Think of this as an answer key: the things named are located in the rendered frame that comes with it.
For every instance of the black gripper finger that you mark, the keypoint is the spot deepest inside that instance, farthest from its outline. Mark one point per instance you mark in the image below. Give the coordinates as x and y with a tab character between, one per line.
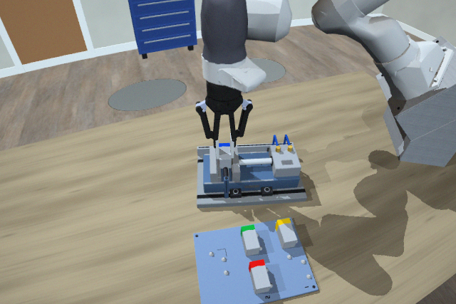
201	110
246	109

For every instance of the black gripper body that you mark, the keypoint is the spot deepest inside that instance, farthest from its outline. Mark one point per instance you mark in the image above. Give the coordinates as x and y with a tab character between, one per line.
218	93

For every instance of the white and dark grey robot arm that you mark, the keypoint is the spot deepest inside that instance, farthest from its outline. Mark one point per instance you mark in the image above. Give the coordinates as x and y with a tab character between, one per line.
410	68

